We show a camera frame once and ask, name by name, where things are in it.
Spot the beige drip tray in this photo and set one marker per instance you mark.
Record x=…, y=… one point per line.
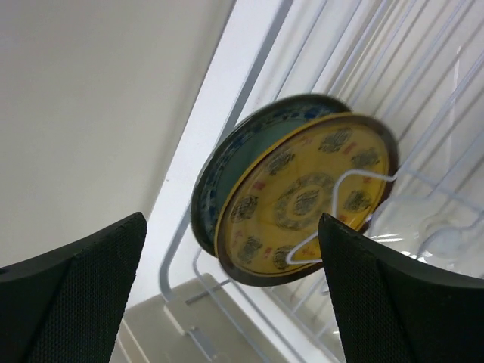
x=202, y=323

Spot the teal blue floral plate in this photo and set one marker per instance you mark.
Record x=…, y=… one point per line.
x=226, y=164

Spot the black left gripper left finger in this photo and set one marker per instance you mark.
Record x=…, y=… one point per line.
x=66, y=305

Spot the yellow patterned plate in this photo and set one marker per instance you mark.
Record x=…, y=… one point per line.
x=266, y=233

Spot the white wire dish rack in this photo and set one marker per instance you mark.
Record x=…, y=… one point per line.
x=417, y=66

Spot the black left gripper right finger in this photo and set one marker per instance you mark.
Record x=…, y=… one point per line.
x=392, y=308

